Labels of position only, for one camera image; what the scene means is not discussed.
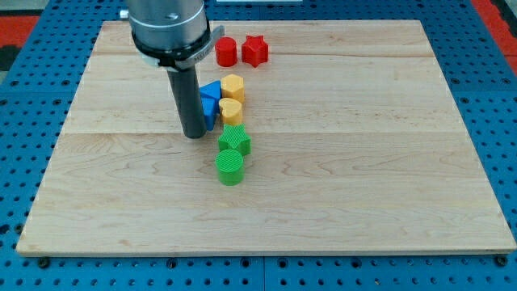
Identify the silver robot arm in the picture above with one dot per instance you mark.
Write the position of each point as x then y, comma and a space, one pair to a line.
175, 34

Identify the yellow hexagon block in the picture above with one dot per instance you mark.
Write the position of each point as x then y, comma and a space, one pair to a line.
233, 87

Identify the red cylinder block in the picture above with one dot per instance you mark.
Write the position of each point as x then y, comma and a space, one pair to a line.
226, 51

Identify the blue block behind rod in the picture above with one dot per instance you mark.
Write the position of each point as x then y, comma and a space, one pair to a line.
211, 111

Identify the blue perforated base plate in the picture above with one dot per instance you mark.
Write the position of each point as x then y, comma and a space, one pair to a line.
40, 86

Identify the green star block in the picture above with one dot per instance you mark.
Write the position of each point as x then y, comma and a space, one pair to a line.
234, 137

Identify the green cylinder block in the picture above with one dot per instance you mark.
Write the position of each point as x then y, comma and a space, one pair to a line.
230, 167

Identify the light wooden board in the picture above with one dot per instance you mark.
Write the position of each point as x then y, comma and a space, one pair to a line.
357, 148

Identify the yellow heart block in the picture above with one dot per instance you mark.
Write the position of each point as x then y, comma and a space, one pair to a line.
230, 111

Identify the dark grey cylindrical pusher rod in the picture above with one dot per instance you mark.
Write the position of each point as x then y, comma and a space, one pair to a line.
186, 91

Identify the red star block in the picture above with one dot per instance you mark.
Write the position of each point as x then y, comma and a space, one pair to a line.
255, 50

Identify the blue triangle block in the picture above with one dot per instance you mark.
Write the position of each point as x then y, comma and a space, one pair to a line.
211, 91

